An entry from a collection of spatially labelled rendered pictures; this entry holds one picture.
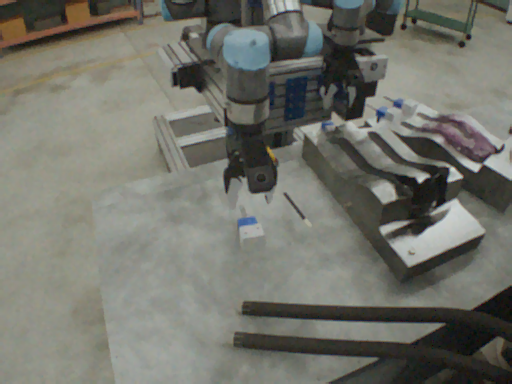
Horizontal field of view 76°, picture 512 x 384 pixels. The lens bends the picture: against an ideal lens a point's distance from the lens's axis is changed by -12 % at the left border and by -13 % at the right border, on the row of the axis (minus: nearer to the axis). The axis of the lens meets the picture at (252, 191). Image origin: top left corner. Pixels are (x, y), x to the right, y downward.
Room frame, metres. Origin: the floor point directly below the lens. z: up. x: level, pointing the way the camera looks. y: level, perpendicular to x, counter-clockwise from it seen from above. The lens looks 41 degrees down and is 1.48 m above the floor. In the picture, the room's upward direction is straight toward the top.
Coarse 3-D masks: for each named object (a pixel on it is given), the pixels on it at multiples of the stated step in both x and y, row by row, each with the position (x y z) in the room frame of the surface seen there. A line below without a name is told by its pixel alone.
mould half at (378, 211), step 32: (352, 128) 0.95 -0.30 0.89; (384, 128) 0.95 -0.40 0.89; (320, 160) 0.83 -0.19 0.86; (384, 160) 0.80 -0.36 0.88; (416, 160) 0.79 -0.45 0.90; (352, 192) 0.68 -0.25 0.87; (384, 192) 0.61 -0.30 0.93; (448, 192) 0.65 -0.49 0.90; (384, 224) 0.57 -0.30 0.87; (416, 224) 0.58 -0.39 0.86; (448, 224) 0.58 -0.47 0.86; (384, 256) 0.53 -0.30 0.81; (416, 256) 0.49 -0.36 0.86; (448, 256) 0.51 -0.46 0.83
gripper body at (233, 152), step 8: (264, 120) 0.59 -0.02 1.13; (232, 128) 0.58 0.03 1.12; (240, 128) 0.57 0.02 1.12; (248, 128) 0.56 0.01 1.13; (256, 128) 0.57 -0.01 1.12; (232, 136) 0.64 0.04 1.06; (232, 144) 0.60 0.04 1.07; (232, 152) 0.58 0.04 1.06; (240, 152) 0.57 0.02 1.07; (232, 160) 0.57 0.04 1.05; (240, 160) 0.57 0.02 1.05; (240, 168) 0.56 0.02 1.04; (240, 176) 0.56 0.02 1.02
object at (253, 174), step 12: (240, 144) 0.57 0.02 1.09; (252, 144) 0.56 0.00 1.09; (264, 144) 0.56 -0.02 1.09; (252, 156) 0.54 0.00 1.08; (264, 156) 0.54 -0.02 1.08; (252, 168) 0.52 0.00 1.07; (264, 168) 0.52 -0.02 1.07; (252, 180) 0.50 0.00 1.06; (264, 180) 0.50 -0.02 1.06; (252, 192) 0.50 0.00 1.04; (264, 192) 0.50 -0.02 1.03
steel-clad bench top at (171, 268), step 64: (128, 192) 0.76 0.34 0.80; (192, 192) 0.76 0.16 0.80; (320, 192) 0.76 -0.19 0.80; (128, 256) 0.54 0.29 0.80; (192, 256) 0.54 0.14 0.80; (256, 256) 0.54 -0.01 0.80; (320, 256) 0.54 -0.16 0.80; (128, 320) 0.37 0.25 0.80; (192, 320) 0.38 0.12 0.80; (256, 320) 0.38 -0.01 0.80; (320, 320) 0.37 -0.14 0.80
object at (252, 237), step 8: (240, 208) 0.67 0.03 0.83; (240, 224) 0.60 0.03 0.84; (248, 224) 0.60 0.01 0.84; (256, 224) 0.59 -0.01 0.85; (240, 232) 0.57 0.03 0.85; (248, 232) 0.57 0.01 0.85; (256, 232) 0.57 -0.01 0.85; (240, 240) 0.57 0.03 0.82; (248, 240) 0.55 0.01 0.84; (256, 240) 0.56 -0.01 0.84; (264, 240) 0.56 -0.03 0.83; (248, 248) 0.55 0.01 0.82; (256, 248) 0.56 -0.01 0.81
